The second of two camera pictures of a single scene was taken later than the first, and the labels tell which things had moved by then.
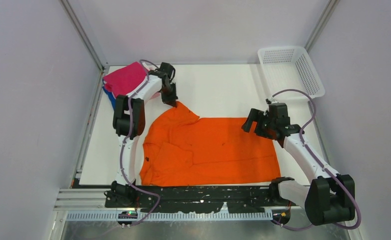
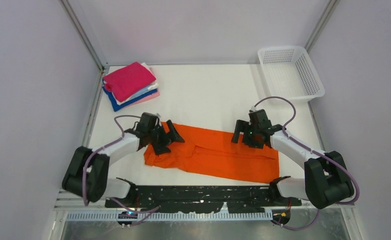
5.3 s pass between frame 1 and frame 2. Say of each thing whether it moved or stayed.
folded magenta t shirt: stayed
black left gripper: moved
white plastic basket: stayed
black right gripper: moved
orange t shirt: moved
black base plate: stayed
